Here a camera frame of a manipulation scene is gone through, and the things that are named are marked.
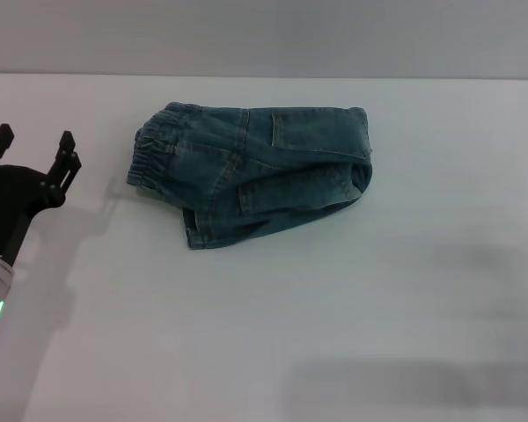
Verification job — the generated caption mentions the blue denim shorts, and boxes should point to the blue denim shorts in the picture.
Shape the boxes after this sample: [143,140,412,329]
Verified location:
[124,101,375,252]

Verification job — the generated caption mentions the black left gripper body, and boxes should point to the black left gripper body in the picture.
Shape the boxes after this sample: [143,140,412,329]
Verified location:
[0,140,68,270]

